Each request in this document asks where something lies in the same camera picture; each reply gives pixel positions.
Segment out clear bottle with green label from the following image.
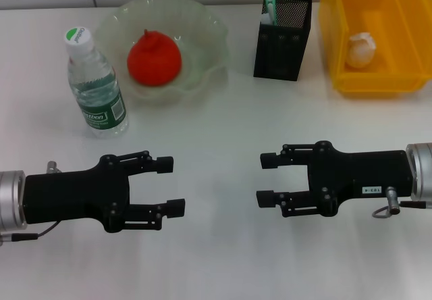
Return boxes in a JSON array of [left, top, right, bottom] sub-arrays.
[[63, 26, 130, 140]]

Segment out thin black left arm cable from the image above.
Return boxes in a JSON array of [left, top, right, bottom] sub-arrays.
[[0, 221, 61, 245]]

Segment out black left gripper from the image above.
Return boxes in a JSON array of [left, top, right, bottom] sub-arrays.
[[24, 150, 187, 234]]

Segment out yellow plastic bin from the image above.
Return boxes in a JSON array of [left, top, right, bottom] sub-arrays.
[[319, 0, 432, 99]]

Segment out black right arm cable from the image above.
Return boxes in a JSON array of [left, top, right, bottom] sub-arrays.
[[371, 186, 432, 220]]

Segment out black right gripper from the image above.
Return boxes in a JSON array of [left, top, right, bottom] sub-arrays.
[[255, 140, 415, 219]]

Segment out black mesh pen holder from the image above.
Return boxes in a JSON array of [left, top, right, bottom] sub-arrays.
[[252, 0, 313, 83]]

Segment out red-orange fruit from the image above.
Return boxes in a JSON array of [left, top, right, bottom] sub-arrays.
[[126, 28, 183, 87]]

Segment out mint green utility knife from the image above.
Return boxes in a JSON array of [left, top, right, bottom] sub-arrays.
[[263, 0, 279, 27]]

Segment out white paper ball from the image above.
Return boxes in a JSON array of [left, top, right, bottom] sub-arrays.
[[344, 32, 377, 68]]

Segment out pale green glass fruit plate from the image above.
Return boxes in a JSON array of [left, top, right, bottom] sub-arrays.
[[92, 0, 231, 107]]

